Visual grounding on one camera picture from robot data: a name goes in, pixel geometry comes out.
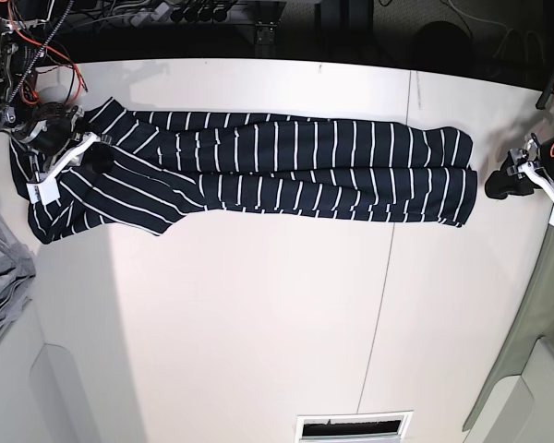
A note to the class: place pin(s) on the white slotted vent tray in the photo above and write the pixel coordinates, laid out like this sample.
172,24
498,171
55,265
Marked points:
353,428

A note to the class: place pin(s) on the navy white-striped t-shirt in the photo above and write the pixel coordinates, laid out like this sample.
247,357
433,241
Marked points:
171,164

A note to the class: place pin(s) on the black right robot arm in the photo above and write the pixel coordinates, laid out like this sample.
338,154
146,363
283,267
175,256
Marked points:
27,51

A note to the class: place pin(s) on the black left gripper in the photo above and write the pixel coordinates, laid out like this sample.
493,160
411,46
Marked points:
507,180

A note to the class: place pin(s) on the green-grey side panel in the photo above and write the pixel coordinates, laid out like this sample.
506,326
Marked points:
516,403

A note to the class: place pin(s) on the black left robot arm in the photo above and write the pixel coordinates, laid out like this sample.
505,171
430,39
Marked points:
546,96

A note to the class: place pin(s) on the grey cloth pile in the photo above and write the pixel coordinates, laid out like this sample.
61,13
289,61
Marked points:
17,272

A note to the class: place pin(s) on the black round stool base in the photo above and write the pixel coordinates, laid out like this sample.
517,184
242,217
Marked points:
442,47

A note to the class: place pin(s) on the white power strip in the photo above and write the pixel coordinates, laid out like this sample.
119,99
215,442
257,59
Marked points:
138,16

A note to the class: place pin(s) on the white left side panel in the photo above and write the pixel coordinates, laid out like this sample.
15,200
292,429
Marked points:
41,394

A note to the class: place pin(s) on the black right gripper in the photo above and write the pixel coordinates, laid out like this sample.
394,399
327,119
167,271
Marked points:
51,130

